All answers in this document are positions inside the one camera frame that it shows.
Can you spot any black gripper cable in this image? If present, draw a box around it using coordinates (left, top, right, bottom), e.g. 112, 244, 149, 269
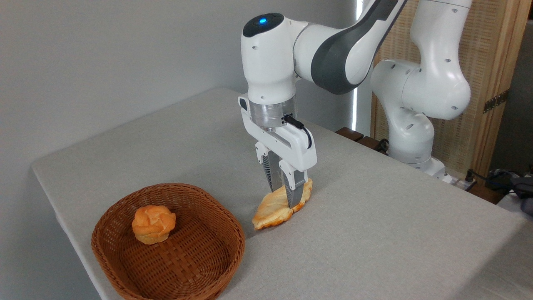
284, 115, 313, 150

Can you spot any white power strip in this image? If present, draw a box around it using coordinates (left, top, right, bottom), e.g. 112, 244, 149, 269
433, 169, 478, 192

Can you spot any black power cable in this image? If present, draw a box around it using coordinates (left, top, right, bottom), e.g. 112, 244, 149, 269
466, 168, 519, 194

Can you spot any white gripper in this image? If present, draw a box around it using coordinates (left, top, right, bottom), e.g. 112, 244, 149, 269
238, 95, 317, 209

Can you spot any brown wicker basket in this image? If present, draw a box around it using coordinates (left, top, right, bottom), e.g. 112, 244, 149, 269
91, 182, 246, 300

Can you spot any dark grey device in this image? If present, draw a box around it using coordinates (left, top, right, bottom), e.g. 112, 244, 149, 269
510, 175, 533, 216

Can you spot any dark brown wooden block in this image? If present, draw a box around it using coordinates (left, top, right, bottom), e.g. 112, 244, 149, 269
357, 136, 389, 155
467, 183, 506, 205
335, 127, 365, 142

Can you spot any metal screen hinge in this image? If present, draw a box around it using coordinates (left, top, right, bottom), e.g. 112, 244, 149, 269
483, 90, 509, 114

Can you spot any round golden bread bun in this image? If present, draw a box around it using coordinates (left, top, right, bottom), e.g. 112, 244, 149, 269
132, 205, 177, 245

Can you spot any long braided bread loaf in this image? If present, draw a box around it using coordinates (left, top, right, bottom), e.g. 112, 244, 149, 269
252, 178, 314, 230

